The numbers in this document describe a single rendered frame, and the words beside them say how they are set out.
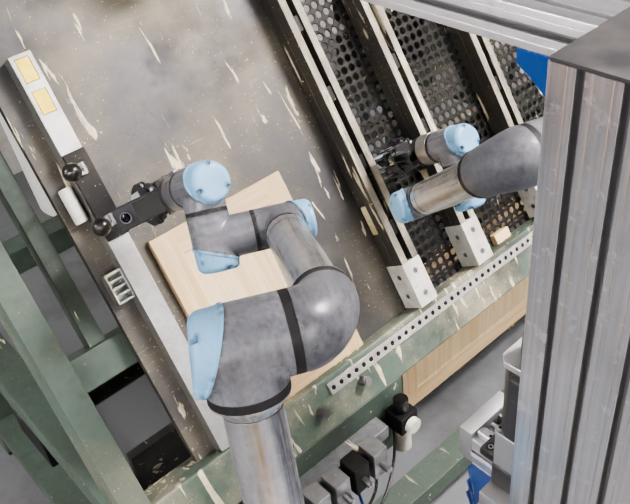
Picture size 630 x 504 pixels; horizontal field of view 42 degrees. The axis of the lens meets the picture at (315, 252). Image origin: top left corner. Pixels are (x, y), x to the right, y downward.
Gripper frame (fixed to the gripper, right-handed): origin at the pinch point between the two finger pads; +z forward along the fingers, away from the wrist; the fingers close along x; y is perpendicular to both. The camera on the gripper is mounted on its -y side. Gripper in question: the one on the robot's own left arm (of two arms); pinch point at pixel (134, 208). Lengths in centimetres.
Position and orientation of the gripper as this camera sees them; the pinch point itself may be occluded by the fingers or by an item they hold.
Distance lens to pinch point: 171.2
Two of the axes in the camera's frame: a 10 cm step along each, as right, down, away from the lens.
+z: -5.2, 0.7, 8.5
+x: -4.3, -8.8, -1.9
